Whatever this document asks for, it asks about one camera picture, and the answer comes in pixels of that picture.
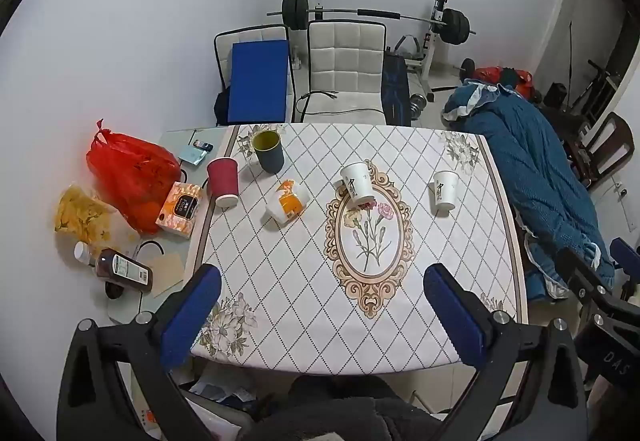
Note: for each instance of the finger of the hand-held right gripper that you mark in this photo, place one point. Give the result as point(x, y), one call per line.
point(626, 253)
point(580, 273)

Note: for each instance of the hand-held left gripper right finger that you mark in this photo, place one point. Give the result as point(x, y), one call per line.
point(452, 316)

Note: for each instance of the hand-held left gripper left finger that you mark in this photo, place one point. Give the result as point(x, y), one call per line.
point(192, 313)

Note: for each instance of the person's right forearm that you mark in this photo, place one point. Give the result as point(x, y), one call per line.
point(612, 413)

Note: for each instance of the white cup with black print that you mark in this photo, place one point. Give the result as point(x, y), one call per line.
point(357, 183)
point(445, 191)

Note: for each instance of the red paper cup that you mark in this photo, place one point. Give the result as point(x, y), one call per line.
point(223, 181)

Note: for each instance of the orange and white paper cup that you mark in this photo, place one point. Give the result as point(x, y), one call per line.
point(287, 203)

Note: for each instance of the dark cup with green inside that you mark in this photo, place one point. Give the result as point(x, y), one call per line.
point(268, 153)

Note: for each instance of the brown paper sheet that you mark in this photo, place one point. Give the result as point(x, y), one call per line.
point(167, 271)

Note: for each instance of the brown bottle with label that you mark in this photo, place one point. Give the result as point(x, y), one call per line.
point(125, 268)

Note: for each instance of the papers under table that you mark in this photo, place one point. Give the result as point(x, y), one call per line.
point(220, 393)

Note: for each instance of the orange tissue box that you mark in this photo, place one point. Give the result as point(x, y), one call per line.
point(179, 208)

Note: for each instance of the brown wooden chair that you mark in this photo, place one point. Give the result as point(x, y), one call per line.
point(607, 146)

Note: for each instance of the printed floral tablecloth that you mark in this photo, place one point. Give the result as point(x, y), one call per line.
point(300, 281)

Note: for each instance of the blue knitted blanket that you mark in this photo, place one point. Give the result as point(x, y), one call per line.
point(530, 171)

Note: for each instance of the small white-capped bottle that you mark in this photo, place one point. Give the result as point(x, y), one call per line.
point(82, 252)

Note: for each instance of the person's dark fleece clothing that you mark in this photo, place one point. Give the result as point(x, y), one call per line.
point(340, 411)

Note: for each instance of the yellow snack bag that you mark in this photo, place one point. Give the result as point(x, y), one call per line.
point(80, 213)

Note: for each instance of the red plastic bag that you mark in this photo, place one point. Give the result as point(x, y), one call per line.
point(130, 171)

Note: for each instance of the light blue booklet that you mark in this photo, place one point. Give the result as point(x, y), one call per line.
point(191, 154)

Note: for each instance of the small dark phone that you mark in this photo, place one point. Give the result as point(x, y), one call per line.
point(201, 144)

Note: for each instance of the glass side table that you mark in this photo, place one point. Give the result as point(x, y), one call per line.
point(175, 141)

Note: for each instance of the black box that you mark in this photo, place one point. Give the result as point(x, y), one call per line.
point(555, 93)

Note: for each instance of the chrome dumbbell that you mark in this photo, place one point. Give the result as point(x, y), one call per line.
point(420, 100)

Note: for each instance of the dark blue bench pad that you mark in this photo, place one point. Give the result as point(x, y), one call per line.
point(396, 86)

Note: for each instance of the blue mat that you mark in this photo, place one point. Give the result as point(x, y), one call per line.
point(258, 81)

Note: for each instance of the white padded chair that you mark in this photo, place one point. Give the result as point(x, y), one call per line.
point(345, 66)
point(222, 46)

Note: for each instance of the white weight bench rack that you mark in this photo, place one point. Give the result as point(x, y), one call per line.
point(435, 31)

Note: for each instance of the black barbell with plates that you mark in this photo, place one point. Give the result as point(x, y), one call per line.
point(295, 11)

